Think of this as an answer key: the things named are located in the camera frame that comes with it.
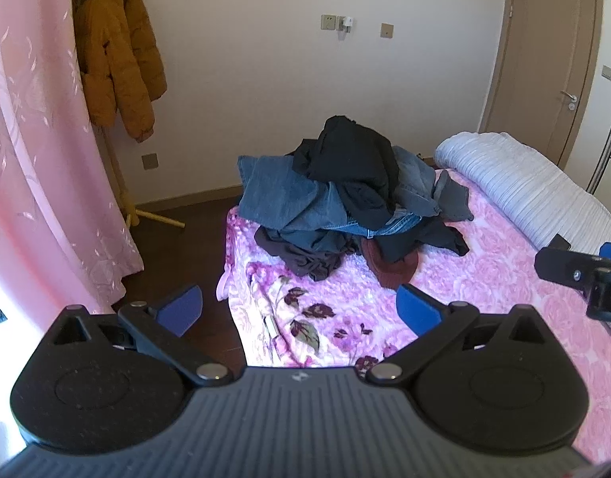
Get pink curtain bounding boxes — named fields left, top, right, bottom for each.
left=0, top=0, right=143, bottom=331

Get mustard down jacket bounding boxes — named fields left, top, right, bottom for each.
left=72, top=0, right=167, bottom=143

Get wooden coat rack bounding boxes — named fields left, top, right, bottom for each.
left=96, top=127, right=185, bottom=230

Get pink floral blanket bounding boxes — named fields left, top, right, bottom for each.
left=217, top=186, right=611, bottom=462

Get white striped quilt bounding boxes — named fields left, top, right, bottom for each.
left=434, top=132, right=611, bottom=255

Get low wall socket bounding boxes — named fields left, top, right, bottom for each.
left=141, top=153, right=160, bottom=170

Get pile of dark clothes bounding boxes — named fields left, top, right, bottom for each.
left=255, top=116, right=474, bottom=282

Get door handle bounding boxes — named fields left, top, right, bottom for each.
left=561, top=91, right=578, bottom=111

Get brown wooden door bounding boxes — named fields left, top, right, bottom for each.
left=480, top=0, right=603, bottom=167

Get blue denim jeans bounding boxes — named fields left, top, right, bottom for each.
left=236, top=154, right=349, bottom=232

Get maroon garment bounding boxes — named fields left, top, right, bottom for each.
left=360, top=239, right=419, bottom=290

